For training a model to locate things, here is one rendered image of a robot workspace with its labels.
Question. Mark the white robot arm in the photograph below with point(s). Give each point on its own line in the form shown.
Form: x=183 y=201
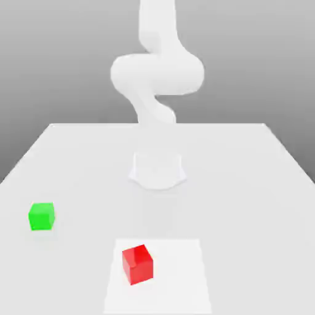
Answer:
x=157 y=73

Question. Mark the small red cube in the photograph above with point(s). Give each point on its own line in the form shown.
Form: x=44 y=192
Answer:
x=138 y=265

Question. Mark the small green cube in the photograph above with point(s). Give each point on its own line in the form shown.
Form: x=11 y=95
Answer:
x=41 y=217

